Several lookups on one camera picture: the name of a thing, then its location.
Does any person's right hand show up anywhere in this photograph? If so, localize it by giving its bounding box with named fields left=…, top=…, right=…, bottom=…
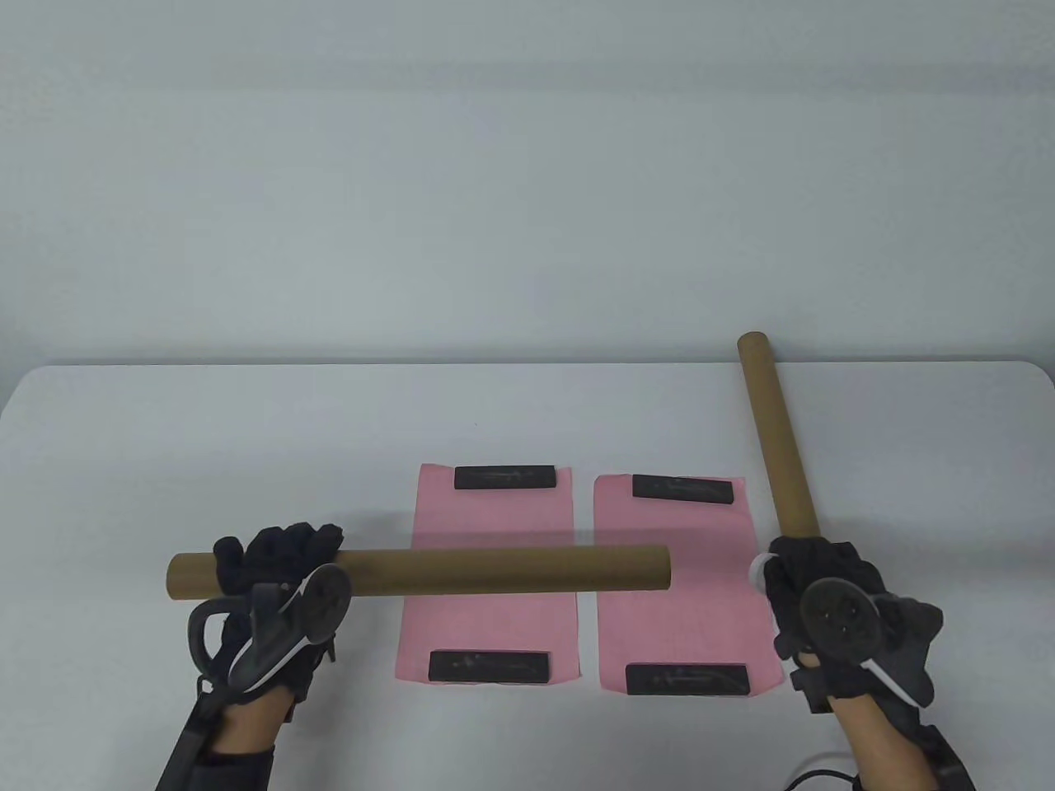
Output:
left=762, top=534, right=945, bottom=711

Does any person's left hand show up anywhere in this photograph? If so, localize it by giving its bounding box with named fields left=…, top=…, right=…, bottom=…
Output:
left=202, top=522, right=354, bottom=705

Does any brown cardboard mailing tube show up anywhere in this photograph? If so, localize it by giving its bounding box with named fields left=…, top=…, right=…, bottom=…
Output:
left=166, top=545, right=673, bottom=601
left=737, top=332, right=822, bottom=541

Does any pink paper sheet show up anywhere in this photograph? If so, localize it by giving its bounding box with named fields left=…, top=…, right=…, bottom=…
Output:
left=395, top=463, right=584, bottom=686
left=592, top=473, right=785, bottom=697

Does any black paperweight bar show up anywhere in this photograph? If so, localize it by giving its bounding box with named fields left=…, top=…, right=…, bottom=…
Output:
left=632, top=475, right=734, bottom=506
left=454, top=466, right=557, bottom=492
left=625, top=663, right=752, bottom=697
left=429, top=649, right=551, bottom=685

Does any person's left forearm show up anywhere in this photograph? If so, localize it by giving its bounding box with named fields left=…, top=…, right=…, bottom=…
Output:
left=202, top=690, right=298, bottom=791

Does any person's right forearm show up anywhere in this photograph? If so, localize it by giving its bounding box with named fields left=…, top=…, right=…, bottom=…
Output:
left=824, top=692, right=949, bottom=791

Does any grey hand-mounted controller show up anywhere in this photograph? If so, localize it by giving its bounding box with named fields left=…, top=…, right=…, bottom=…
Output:
left=188, top=562, right=354, bottom=693
left=799, top=577, right=936, bottom=705

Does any grey wrist-mounted box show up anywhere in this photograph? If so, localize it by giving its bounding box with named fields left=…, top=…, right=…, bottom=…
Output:
left=907, top=717, right=975, bottom=791
left=157, top=680, right=227, bottom=791

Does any black cable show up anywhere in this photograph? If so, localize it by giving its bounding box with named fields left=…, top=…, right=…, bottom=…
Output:
left=787, top=765, right=860, bottom=791

